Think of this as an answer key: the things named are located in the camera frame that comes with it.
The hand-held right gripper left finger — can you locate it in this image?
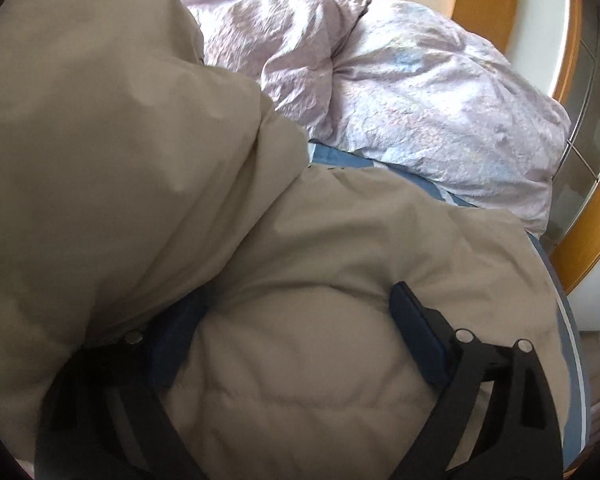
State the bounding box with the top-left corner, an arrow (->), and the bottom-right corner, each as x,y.
32,300 -> 210,480

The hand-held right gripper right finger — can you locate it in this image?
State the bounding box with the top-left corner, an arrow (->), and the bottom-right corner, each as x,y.
389,281 -> 566,480

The beige puffer jacket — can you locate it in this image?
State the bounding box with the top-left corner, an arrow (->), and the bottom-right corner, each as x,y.
0,0 -> 568,480

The blue striped bed sheet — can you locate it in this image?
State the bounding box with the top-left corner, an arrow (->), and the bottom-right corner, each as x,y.
307,140 -> 588,463

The purple floral duvet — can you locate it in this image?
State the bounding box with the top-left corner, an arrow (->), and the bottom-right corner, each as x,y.
172,0 -> 573,236

